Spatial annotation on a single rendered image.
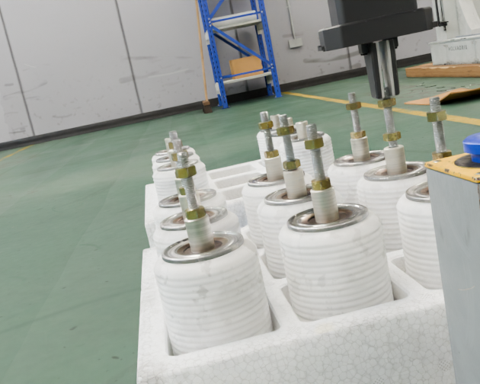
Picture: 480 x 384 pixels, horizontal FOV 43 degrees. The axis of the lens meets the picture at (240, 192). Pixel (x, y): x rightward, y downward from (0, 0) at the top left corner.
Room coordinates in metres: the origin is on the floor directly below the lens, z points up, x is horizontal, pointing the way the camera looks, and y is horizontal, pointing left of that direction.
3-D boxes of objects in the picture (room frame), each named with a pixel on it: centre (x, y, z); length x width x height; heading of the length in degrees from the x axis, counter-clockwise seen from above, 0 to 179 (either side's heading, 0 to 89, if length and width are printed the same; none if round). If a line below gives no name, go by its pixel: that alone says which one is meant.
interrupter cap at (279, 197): (0.66, -0.06, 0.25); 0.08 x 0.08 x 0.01
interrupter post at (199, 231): (0.53, 0.04, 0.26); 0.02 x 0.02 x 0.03
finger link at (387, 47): (0.67, -0.19, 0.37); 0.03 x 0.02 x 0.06; 2
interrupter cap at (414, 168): (0.67, -0.18, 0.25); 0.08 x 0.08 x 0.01
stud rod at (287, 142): (0.66, -0.06, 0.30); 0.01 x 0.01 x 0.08
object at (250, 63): (6.52, -0.33, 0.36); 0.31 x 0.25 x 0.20; 94
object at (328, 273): (0.54, -0.07, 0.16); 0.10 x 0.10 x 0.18
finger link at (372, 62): (0.67, -0.17, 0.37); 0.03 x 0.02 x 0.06; 2
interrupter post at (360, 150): (0.79, -0.17, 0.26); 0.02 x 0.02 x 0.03
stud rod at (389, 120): (0.67, -0.18, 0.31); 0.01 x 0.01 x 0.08
